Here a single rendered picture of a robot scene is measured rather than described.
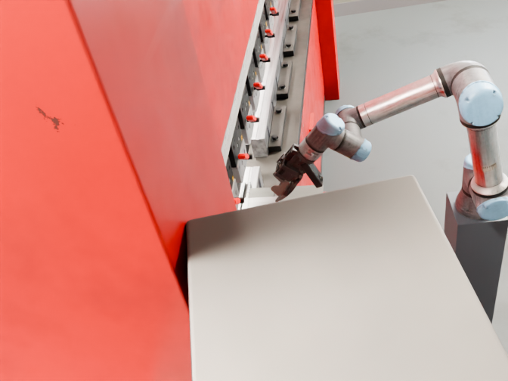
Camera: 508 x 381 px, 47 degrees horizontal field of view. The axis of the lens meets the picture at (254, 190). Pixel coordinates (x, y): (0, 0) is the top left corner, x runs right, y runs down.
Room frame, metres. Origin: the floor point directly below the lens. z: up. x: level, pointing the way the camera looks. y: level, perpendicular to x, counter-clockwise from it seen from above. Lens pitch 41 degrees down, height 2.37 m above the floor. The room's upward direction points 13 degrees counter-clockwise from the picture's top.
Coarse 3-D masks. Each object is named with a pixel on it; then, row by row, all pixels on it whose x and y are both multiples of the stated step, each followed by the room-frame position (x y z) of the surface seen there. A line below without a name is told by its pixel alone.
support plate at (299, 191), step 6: (300, 186) 1.56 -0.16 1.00; (306, 186) 1.56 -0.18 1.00; (312, 186) 1.55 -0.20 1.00; (252, 192) 1.59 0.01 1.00; (258, 192) 1.58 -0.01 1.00; (264, 192) 1.57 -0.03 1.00; (270, 192) 1.57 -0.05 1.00; (294, 192) 1.54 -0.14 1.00; (300, 192) 1.53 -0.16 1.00; (306, 192) 1.52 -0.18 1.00; (312, 192) 1.52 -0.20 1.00; (318, 192) 1.51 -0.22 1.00; (288, 198) 1.51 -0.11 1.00
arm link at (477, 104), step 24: (480, 72) 1.41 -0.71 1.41; (456, 96) 1.39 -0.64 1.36; (480, 96) 1.32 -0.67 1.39; (480, 120) 1.31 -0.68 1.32; (480, 144) 1.33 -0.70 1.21; (480, 168) 1.34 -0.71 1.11; (480, 192) 1.33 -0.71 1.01; (504, 192) 1.31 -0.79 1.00; (480, 216) 1.31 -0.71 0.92; (504, 216) 1.30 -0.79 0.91
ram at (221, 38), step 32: (192, 0) 1.40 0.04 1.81; (224, 0) 1.71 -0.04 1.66; (256, 0) 2.21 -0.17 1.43; (192, 32) 1.34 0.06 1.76; (224, 32) 1.63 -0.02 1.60; (256, 32) 2.11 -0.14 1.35; (224, 64) 1.55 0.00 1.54; (224, 96) 1.48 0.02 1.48; (224, 128) 1.40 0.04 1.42; (224, 160) 1.33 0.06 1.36
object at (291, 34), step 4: (296, 24) 3.01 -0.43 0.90; (288, 28) 2.98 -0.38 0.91; (296, 28) 2.98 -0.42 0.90; (288, 32) 2.94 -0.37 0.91; (292, 32) 2.93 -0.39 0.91; (296, 32) 2.96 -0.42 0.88; (288, 36) 2.89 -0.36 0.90; (292, 36) 2.88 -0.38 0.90; (288, 40) 2.84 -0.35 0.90; (292, 40) 2.83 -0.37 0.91; (284, 44) 2.81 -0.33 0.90; (292, 44) 2.79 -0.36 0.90; (284, 48) 2.76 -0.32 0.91; (288, 48) 2.75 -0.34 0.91; (292, 48) 2.74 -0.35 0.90; (284, 52) 2.73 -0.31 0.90; (288, 52) 2.73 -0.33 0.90; (292, 52) 2.72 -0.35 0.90; (284, 56) 2.73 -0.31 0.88
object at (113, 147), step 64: (0, 0) 0.42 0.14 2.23; (64, 0) 0.40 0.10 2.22; (128, 0) 0.50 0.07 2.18; (0, 64) 0.42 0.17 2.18; (64, 64) 0.41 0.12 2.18; (128, 64) 0.46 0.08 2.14; (192, 64) 0.62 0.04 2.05; (0, 128) 0.43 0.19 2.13; (64, 128) 0.42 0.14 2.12; (128, 128) 0.42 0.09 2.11; (192, 128) 0.56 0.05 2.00; (0, 192) 0.44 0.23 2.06; (64, 192) 0.42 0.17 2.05; (128, 192) 0.41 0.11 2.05; (192, 192) 0.51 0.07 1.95; (0, 256) 0.45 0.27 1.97; (64, 256) 0.43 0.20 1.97; (128, 256) 0.41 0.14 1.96; (0, 320) 0.46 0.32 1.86; (64, 320) 0.44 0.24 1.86; (128, 320) 0.42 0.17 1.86
